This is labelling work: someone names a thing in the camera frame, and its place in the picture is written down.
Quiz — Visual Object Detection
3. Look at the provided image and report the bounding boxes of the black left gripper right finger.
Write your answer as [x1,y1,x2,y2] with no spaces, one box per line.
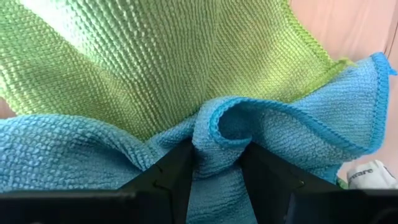
[238,142,341,224]

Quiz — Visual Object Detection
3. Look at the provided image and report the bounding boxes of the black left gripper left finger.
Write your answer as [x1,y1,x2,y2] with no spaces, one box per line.
[119,138,196,224]

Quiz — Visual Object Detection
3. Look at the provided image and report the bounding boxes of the lime yellow-green microfiber towel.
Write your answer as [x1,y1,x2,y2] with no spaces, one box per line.
[0,0,357,142]

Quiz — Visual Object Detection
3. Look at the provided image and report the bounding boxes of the light blue microfiber towel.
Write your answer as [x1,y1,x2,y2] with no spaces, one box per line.
[0,52,398,224]

